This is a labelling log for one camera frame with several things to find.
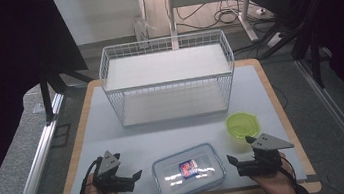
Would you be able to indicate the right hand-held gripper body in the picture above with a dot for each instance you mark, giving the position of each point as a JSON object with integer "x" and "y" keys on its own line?
{"x": 266, "y": 162}

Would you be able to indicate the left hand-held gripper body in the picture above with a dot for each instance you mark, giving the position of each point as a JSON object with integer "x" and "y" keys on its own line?
{"x": 106, "y": 172}

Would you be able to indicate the round green plastic container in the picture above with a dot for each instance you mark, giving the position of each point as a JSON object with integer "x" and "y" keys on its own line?
{"x": 242, "y": 126}

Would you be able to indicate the clear rectangular food container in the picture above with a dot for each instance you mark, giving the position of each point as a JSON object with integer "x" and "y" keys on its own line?
{"x": 188, "y": 172}

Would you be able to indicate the person's right hand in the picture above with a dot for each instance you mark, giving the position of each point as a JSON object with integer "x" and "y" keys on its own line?
{"x": 276, "y": 185}

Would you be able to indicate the light grey table mat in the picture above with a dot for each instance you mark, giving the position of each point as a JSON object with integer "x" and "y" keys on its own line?
{"x": 151, "y": 136}

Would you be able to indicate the black metal stand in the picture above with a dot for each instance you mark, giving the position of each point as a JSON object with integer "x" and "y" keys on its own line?
{"x": 45, "y": 93}
{"x": 315, "y": 58}

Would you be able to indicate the white power strip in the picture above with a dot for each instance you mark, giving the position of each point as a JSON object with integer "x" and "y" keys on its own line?
{"x": 275, "y": 39}

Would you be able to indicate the clear plastic bag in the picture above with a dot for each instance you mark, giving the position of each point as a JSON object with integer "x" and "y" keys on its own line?
{"x": 142, "y": 28}

